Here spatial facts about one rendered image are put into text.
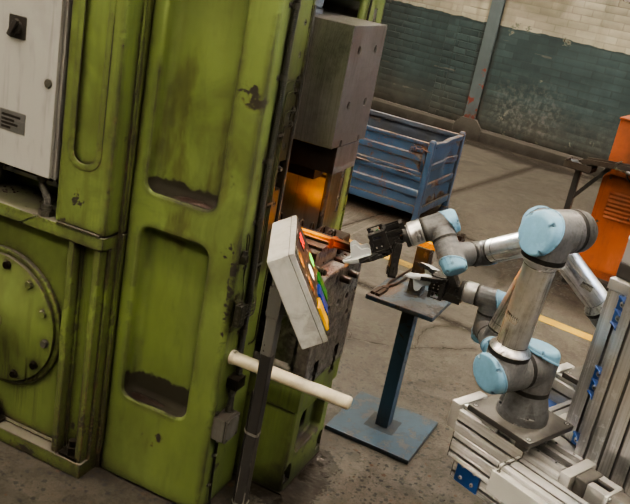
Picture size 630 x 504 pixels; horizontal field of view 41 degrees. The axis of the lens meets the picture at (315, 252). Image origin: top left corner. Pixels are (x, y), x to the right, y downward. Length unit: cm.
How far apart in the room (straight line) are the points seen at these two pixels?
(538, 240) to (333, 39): 98
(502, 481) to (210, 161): 132
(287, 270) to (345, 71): 75
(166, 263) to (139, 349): 36
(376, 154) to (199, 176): 420
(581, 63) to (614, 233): 448
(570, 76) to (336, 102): 794
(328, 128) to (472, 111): 826
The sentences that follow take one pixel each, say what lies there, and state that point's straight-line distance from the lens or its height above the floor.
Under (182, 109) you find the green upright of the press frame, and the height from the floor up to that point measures 141.
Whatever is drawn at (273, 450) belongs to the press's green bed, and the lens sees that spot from 325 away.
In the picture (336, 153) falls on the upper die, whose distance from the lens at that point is 280.
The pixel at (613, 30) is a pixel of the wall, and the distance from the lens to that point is 1041.
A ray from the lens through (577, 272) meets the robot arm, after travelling 286.
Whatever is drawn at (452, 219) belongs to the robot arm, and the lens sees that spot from 249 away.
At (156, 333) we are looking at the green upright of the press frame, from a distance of 302.
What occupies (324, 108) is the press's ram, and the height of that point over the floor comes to 149.
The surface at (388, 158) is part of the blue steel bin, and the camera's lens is 682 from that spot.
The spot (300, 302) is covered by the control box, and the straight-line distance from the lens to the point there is 229.
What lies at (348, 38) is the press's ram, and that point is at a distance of 270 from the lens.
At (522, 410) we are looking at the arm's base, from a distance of 247.
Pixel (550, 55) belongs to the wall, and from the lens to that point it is 1061.
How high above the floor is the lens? 198
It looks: 20 degrees down
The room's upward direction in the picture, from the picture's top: 11 degrees clockwise
